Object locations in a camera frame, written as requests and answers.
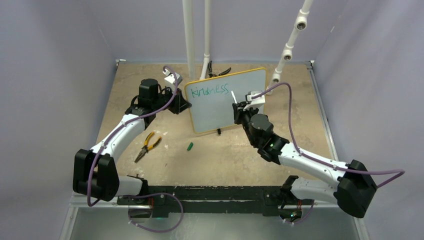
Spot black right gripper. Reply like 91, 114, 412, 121
234, 101, 260, 147

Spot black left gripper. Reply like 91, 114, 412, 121
152, 85, 191, 115

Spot white green marker pen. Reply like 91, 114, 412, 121
231, 90, 238, 104

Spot yellow framed whiteboard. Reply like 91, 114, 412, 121
184, 67, 267, 134

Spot green marker cap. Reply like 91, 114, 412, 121
187, 142, 194, 151

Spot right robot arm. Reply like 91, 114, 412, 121
232, 101, 378, 218

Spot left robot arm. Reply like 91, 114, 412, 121
72, 73, 191, 205

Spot thin white vertical pipe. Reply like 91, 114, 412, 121
199, 0, 211, 80

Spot yellow black pliers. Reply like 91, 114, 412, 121
134, 131, 162, 163

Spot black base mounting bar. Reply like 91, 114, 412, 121
117, 185, 312, 222

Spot thick white vertical pipe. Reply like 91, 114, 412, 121
182, 0, 196, 80

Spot white pipe with fittings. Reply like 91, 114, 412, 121
266, 0, 314, 95

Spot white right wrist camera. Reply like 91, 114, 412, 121
243, 90, 266, 111

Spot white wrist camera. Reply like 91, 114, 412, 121
243, 90, 266, 111
163, 70, 183, 88

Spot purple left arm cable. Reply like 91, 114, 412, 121
86, 65, 179, 208

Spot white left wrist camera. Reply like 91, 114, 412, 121
163, 70, 183, 88

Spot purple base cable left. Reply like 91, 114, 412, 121
127, 192, 186, 234

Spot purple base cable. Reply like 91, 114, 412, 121
281, 198, 316, 227
127, 192, 186, 234

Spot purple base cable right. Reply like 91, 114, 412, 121
281, 198, 316, 227

